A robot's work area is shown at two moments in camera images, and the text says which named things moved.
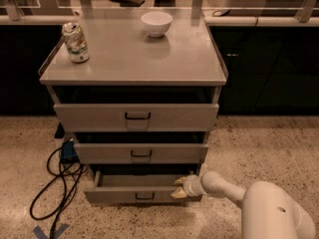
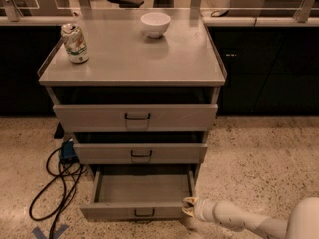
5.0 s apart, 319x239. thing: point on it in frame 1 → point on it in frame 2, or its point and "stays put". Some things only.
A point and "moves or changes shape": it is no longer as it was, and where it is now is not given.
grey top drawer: (130, 118) stays put
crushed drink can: (76, 42) stays put
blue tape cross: (38, 231) stays put
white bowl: (157, 23) stays put
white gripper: (189, 186) → (203, 209)
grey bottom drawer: (138, 186) moves or changes shape
